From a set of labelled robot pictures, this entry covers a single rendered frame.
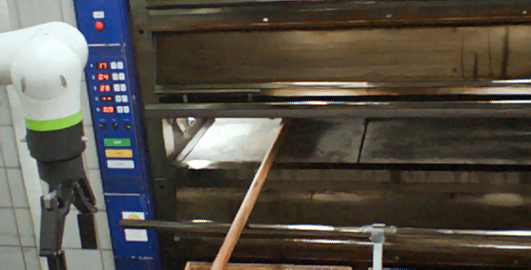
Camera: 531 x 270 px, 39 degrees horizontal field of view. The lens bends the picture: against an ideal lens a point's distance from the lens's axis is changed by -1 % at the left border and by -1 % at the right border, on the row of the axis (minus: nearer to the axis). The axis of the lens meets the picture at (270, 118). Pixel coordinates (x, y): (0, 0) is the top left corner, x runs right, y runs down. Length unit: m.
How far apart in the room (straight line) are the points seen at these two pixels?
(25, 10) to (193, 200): 0.81
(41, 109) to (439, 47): 1.30
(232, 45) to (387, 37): 0.46
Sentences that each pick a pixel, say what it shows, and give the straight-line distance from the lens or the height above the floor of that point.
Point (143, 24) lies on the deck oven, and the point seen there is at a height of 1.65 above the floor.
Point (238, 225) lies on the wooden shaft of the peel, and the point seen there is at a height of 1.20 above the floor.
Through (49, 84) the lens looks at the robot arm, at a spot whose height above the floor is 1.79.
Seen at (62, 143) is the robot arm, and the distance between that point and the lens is 1.24.
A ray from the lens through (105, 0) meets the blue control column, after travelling 2.32.
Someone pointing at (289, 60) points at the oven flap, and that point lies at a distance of 2.23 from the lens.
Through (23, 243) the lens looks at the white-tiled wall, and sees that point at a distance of 2.82.
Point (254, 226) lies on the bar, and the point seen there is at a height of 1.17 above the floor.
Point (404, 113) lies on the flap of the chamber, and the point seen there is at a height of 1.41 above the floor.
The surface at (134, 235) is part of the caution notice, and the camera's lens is 2.57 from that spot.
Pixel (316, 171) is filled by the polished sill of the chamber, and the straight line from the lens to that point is 2.34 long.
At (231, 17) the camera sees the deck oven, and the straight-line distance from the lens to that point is 2.24.
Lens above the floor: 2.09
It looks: 19 degrees down
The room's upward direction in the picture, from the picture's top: 4 degrees counter-clockwise
